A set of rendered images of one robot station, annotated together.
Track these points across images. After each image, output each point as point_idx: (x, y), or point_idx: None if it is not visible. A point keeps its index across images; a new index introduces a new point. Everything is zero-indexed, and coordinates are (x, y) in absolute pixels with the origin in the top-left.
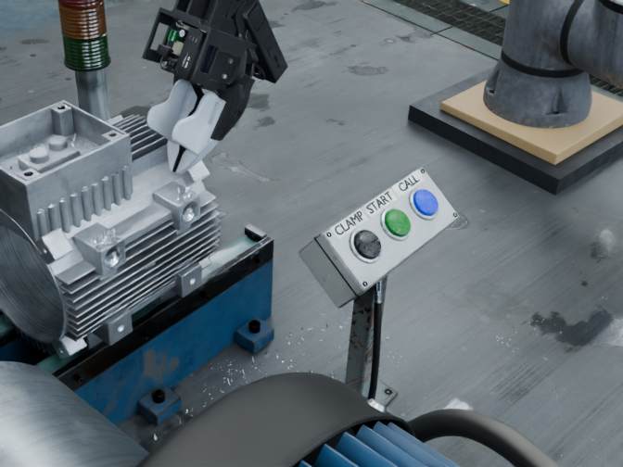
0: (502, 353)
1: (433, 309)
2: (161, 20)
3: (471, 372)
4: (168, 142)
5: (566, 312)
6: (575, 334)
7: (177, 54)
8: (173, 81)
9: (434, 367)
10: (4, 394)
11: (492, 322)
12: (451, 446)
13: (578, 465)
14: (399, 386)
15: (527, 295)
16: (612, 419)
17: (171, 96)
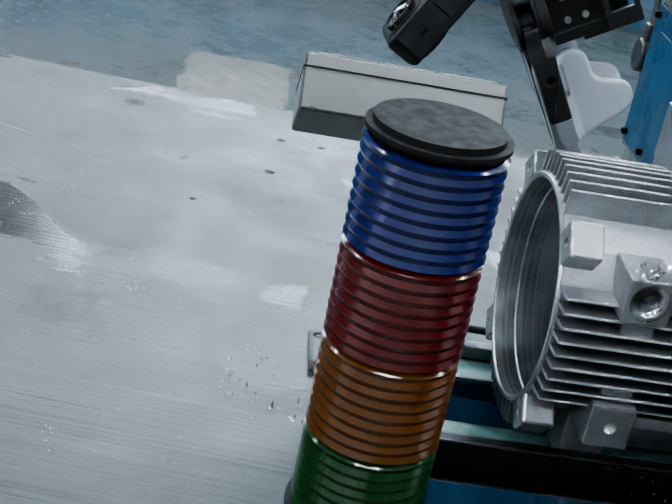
0: (155, 283)
1: (130, 339)
2: None
3: (213, 297)
4: (578, 143)
5: (25, 252)
6: (62, 245)
7: None
8: (558, 76)
9: (236, 320)
10: None
11: (106, 295)
12: (329, 294)
13: (260, 233)
14: (295, 336)
15: (17, 279)
16: (177, 220)
17: (591, 69)
